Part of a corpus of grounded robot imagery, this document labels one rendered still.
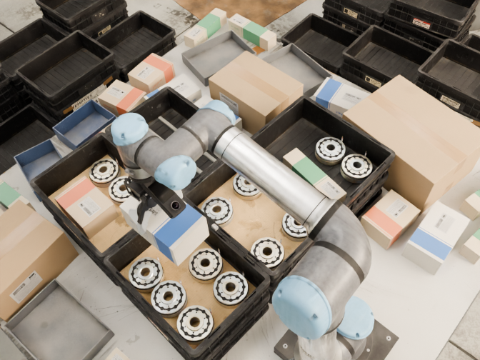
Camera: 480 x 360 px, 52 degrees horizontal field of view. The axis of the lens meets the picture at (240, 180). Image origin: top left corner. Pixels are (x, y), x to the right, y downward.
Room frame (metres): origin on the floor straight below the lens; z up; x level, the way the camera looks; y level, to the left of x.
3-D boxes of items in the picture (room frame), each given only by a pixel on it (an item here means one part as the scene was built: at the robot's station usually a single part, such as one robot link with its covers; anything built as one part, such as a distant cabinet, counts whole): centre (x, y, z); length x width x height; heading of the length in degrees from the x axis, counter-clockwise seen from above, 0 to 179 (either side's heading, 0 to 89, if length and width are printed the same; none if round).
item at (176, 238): (0.68, 0.21, 1.09); 0.20 x 0.12 x 0.09; 45
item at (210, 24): (1.92, 0.11, 0.73); 0.24 x 0.06 x 0.06; 140
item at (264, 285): (0.61, 0.17, 0.92); 0.40 x 0.30 x 0.02; 42
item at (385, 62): (1.93, -0.81, 0.31); 0.40 x 0.30 x 0.34; 45
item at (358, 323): (0.43, -0.26, 0.91); 0.13 x 0.12 x 0.14; 136
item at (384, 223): (0.83, -0.50, 0.74); 0.16 x 0.12 x 0.07; 129
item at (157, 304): (0.56, 0.23, 0.86); 0.10 x 0.10 x 0.01
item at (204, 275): (0.66, 0.12, 0.86); 0.10 x 0.10 x 0.01
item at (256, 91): (1.41, -0.09, 0.78); 0.30 x 0.22 x 0.16; 43
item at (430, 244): (0.75, -0.63, 0.74); 0.20 x 0.12 x 0.09; 137
